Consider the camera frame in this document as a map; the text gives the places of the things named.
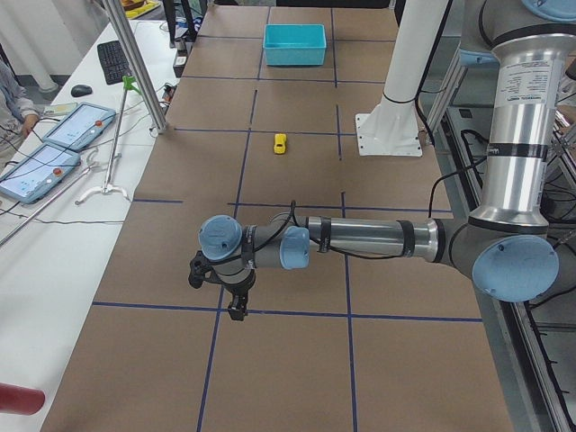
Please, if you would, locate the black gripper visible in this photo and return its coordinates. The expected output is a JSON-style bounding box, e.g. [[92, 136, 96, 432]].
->
[[213, 264, 256, 320]]

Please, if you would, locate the yellow beetle toy car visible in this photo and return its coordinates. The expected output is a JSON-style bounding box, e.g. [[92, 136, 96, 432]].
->
[[273, 133, 287, 155]]

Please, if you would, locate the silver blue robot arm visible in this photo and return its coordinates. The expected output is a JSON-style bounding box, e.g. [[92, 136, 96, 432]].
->
[[188, 1, 575, 320]]

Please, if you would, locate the long metal rod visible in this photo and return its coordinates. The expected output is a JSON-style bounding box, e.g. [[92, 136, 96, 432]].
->
[[1, 150, 131, 247]]

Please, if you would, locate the upper teach pendant tablet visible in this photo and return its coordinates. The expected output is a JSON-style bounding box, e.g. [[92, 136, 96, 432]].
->
[[42, 103, 116, 151]]

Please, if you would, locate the teach pendant tablet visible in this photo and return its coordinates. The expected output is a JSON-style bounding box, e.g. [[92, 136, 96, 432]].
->
[[42, 103, 116, 151], [1, 144, 80, 204]]

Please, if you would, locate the lower teach pendant tablet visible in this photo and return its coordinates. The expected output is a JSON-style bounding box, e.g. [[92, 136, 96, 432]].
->
[[1, 144, 80, 204]]

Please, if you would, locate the red cylinder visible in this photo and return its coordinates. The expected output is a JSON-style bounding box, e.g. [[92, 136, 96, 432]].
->
[[0, 383, 46, 416]]

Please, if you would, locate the grabber stick green tip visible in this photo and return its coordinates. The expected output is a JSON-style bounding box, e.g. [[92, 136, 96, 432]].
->
[[75, 76, 140, 206]]

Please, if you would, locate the turquoise plastic bin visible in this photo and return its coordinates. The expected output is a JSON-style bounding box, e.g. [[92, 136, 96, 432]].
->
[[263, 24, 327, 67]]

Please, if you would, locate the black computer mouse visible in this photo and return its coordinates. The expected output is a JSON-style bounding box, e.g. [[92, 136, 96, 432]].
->
[[70, 84, 93, 98]]

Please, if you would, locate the black keyboard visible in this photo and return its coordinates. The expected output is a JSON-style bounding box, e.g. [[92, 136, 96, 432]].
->
[[97, 40, 131, 85]]

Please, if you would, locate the person in grey clothes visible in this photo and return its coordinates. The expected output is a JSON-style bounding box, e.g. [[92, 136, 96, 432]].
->
[[0, 60, 40, 170]]

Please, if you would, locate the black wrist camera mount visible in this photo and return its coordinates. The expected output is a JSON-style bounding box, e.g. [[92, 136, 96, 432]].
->
[[188, 250, 219, 289]]

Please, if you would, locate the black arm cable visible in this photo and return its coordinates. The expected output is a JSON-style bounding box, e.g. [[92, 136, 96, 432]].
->
[[242, 200, 490, 266]]

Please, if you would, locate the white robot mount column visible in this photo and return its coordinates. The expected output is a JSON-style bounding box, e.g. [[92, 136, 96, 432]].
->
[[355, 0, 450, 157]]

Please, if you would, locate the aluminium side frame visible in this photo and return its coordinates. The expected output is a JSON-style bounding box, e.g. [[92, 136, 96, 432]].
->
[[432, 55, 575, 431]]

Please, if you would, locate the aluminium frame post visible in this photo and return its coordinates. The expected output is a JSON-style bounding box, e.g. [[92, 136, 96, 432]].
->
[[103, 0, 167, 134]]

